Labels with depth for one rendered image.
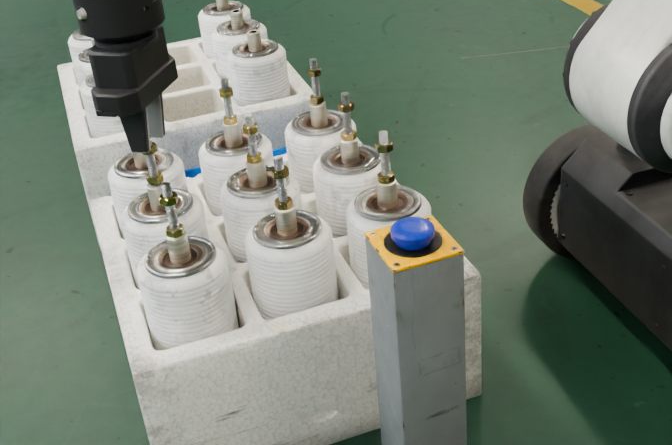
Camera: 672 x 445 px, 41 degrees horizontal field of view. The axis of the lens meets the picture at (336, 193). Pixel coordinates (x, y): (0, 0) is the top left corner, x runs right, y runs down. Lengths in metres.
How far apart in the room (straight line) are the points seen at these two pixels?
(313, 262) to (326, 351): 0.10
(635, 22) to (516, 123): 0.87
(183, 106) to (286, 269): 0.65
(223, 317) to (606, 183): 0.51
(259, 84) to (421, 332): 0.72
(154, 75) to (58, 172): 0.82
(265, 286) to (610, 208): 0.44
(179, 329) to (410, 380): 0.25
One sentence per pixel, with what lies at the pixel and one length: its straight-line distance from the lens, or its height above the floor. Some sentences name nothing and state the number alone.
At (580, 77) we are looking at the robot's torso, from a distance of 0.95.
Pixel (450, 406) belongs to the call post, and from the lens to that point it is 0.92.
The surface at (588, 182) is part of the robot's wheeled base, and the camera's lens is 1.20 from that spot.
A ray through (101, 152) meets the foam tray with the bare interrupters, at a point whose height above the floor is 0.17.
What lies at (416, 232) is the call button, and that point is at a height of 0.33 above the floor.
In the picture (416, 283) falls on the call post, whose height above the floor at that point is 0.29.
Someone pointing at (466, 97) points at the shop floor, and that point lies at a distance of 1.87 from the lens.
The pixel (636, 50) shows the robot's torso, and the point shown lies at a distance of 0.90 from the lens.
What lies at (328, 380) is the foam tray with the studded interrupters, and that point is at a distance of 1.02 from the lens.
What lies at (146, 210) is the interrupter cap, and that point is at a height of 0.25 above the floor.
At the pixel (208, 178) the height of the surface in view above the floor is 0.22.
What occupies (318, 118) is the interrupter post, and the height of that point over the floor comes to 0.26.
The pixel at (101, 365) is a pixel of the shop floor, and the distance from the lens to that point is 1.27.
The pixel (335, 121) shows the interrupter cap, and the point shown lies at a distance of 1.21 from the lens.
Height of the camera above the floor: 0.77
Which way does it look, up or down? 30 degrees down
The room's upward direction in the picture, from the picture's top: 6 degrees counter-clockwise
